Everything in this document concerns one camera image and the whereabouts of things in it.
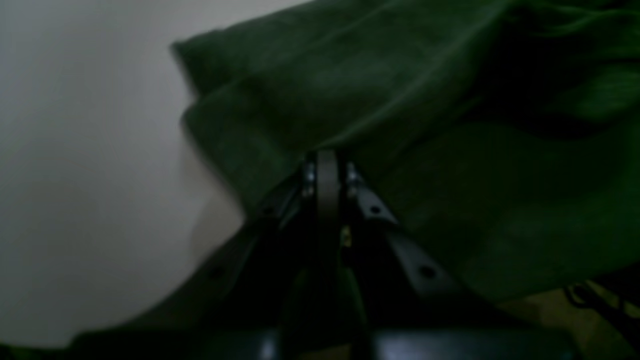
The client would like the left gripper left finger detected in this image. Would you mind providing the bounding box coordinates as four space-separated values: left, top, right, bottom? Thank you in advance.
301 150 329 277

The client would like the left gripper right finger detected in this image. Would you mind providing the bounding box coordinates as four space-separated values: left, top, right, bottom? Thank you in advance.
327 150 358 276

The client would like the dark green t-shirt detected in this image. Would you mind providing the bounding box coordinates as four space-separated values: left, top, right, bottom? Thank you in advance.
173 0 640 301

